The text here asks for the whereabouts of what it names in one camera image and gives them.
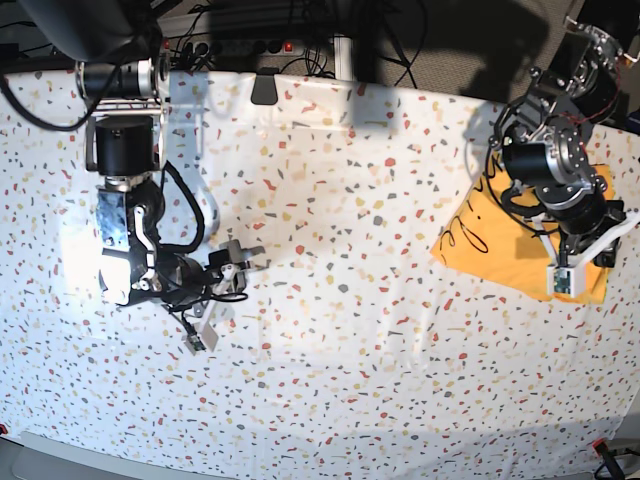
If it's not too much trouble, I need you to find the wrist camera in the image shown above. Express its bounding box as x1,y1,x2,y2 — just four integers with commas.
182,321,219,355
546,265,586,298

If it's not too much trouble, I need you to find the black table clamp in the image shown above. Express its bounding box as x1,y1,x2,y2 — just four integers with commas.
251,67,279,106

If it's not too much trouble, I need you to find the red black clamp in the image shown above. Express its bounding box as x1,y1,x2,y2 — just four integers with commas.
592,439,626,480

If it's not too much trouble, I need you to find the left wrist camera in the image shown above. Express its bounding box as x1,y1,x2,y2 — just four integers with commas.
546,265,586,298

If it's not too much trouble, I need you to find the white terrazzo pattern tablecloth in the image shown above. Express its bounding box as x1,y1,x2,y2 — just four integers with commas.
1,73,639,479

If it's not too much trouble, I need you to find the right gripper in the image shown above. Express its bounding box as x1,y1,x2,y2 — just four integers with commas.
159,239,266,313

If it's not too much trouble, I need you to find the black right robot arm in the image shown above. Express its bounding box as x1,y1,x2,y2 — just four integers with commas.
23,1,252,312

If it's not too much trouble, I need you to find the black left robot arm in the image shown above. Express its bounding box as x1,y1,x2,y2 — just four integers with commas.
492,10,639,267

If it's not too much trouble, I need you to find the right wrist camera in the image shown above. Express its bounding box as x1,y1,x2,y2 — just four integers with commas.
182,321,219,355

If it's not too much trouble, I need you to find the yellow T-shirt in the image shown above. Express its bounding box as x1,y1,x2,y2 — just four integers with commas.
431,168,608,304

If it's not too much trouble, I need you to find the white power strip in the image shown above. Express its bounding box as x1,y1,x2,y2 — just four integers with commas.
189,39,306,57

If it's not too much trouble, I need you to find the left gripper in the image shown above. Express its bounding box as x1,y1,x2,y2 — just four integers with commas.
544,187,626,268

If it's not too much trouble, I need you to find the aluminium frame post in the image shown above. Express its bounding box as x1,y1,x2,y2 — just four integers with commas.
333,35,356,82

